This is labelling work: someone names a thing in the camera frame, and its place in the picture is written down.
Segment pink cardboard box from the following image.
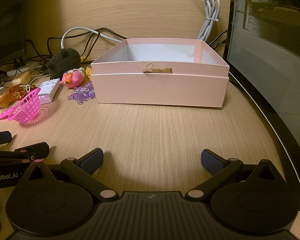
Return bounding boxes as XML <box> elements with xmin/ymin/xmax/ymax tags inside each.
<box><xmin>91</xmin><ymin>38</ymin><xmax>230</xmax><ymax>108</ymax></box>

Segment purple crystal bead ornament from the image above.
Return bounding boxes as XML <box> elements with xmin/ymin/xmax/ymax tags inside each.
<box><xmin>67</xmin><ymin>82</ymin><xmax>96</xmax><ymax>105</ymax></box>

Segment grey looped cable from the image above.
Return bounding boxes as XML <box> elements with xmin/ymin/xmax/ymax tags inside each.
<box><xmin>60</xmin><ymin>26</ymin><xmax>125</xmax><ymax>49</ymax></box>

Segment grey coiled cable bundle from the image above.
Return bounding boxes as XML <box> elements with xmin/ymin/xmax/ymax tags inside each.
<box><xmin>196</xmin><ymin>0</ymin><xmax>221</xmax><ymax>42</ymax></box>

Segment black cables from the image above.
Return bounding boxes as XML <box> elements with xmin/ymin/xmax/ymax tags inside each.
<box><xmin>25</xmin><ymin>27</ymin><xmax>128</xmax><ymax>63</ymax></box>

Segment white multi-port charger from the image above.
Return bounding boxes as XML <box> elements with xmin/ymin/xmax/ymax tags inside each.
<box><xmin>38</xmin><ymin>79</ymin><xmax>61</xmax><ymax>105</ymax></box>

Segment white power strip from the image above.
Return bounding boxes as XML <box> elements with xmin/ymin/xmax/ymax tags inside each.
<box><xmin>7</xmin><ymin>62</ymin><xmax>41</xmax><ymax>78</ymax></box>

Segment black monitor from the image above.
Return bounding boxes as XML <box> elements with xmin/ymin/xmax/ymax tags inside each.
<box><xmin>0</xmin><ymin>0</ymin><xmax>26</xmax><ymax>64</ymax></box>

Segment computer tower case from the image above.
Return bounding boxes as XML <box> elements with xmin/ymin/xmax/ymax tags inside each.
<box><xmin>223</xmin><ymin>0</ymin><xmax>300</xmax><ymax>160</ymax></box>

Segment black plush toy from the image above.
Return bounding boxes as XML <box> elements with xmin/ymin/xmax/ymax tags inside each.
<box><xmin>46</xmin><ymin>48</ymin><xmax>81</xmax><ymax>79</ymax></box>

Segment orange amber snack packet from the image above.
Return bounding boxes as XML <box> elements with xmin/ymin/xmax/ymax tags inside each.
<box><xmin>8</xmin><ymin>84</ymin><xmax>37</xmax><ymax>102</ymax></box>

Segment pink plastic toy basket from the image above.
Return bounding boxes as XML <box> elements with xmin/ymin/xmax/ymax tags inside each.
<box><xmin>0</xmin><ymin>88</ymin><xmax>40</xmax><ymax>124</ymax></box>

